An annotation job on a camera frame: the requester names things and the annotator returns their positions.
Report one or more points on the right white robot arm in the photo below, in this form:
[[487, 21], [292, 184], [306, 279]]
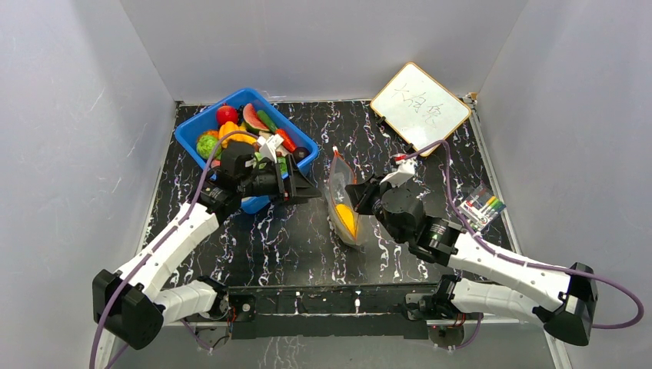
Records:
[[561, 300]]

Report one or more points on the yellow toy mango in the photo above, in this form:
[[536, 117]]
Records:
[[348, 220]]

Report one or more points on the blue plastic bin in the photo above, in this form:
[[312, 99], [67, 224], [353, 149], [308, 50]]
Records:
[[198, 127]]

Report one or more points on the wrist white camera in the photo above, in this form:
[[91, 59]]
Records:
[[405, 170], [267, 148]]

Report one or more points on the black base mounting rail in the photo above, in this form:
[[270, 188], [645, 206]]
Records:
[[348, 310]]

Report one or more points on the dark toy plum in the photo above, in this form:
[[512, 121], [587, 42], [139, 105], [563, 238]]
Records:
[[299, 154]]

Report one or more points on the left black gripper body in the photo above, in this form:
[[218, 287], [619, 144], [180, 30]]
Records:
[[262, 184]]

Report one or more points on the pack of coloured markers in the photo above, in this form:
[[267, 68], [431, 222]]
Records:
[[481, 207]]

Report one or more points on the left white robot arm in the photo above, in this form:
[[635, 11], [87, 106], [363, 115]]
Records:
[[163, 254]]

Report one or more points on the green toy lettuce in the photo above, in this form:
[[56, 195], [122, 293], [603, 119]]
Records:
[[266, 164]]

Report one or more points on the toy watermelon slice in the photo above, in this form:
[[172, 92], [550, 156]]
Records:
[[251, 120]]

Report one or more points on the green toy cucumber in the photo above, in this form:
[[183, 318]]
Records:
[[267, 121]]

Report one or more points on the green toy custard apple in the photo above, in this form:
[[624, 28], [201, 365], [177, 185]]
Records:
[[206, 144]]

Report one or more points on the clear zip top bag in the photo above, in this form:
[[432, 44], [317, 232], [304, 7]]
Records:
[[341, 174]]

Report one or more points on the yellow toy bell pepper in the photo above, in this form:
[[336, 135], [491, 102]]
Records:
[[230, 131]]

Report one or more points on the white dry-erase board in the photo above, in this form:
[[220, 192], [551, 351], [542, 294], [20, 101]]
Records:
[[419, 108]]

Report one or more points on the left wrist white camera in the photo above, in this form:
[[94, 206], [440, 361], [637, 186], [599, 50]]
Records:
[[267, 148]]

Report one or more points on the toy carrot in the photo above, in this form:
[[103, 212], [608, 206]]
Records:
[[287, 143]]

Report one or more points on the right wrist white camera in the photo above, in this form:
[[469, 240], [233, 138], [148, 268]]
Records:
[[405, 170]]

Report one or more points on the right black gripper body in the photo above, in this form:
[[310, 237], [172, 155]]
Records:
[[371, 196]]

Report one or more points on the red toy pomegranate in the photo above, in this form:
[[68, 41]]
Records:
[[226, 113]]

